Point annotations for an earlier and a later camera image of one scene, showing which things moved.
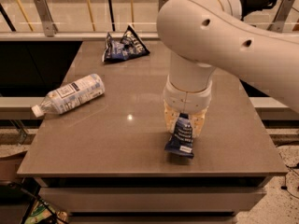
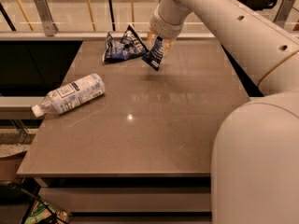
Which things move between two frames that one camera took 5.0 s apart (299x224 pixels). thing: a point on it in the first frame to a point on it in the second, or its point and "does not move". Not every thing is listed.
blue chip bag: x=131 y=46 does not move
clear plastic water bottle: x=71 y=94 does not move
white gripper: x=187 y=99 to x=163 y=28
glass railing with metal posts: x=86 y=13 does not move
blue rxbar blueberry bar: x=181 y=141 to x=154 y=55
